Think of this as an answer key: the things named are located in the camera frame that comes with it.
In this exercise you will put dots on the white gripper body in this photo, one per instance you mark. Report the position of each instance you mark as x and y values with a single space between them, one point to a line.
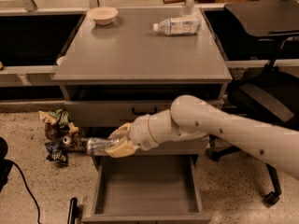
139 132

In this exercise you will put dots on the black device at left edge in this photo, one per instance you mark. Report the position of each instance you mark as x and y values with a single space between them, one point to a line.
5 165

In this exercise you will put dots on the green snack bag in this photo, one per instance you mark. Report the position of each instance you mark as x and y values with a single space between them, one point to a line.
58 117

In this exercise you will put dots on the black office chair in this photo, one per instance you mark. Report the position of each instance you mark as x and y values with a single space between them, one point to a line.
261 30

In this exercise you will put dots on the beige bowl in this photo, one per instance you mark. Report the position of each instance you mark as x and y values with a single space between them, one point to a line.
102 15

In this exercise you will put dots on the black post at bottom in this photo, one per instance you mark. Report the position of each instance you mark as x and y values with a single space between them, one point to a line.
73 211

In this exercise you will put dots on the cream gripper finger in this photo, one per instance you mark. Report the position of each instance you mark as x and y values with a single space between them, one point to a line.
121 131
123 148

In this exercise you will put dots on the wooden stick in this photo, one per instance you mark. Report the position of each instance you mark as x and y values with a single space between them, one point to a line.
173 1

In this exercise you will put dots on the blue snack bag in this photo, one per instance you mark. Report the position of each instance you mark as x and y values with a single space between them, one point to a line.
56 152

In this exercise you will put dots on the grey bottom drawer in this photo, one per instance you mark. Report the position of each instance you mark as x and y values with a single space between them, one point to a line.
147 190

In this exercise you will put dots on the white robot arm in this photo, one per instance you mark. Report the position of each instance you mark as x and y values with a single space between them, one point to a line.
190 118

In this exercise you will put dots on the grey drawer cabinet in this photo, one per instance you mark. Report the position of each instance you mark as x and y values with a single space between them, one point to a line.
128 52

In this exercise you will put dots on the grey top drawer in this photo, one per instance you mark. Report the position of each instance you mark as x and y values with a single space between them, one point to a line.
113 105

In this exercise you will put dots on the clear plastic water bottle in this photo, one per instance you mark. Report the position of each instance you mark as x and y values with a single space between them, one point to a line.
188 25

